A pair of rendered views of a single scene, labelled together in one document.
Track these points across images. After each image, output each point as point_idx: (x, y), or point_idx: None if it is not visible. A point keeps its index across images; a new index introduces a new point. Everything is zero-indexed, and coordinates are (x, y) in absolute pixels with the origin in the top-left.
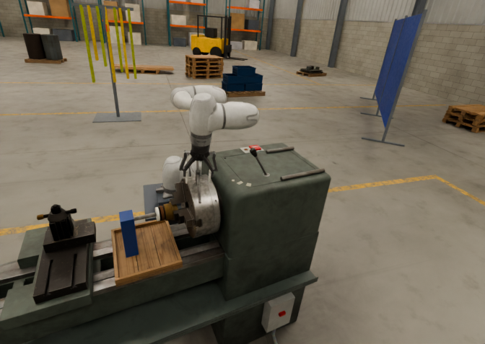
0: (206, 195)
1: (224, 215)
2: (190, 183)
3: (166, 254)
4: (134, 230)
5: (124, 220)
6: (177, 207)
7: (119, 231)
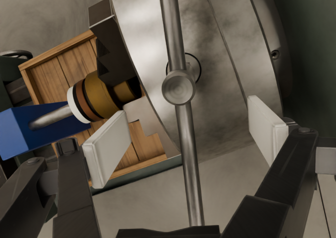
0: (233, 122)
1: (292, 114)
2: (149, 73)
3: (142, 128)
4: (51, 142)
5: (9, 154)
6: (130, 91)
7: (36, 65)
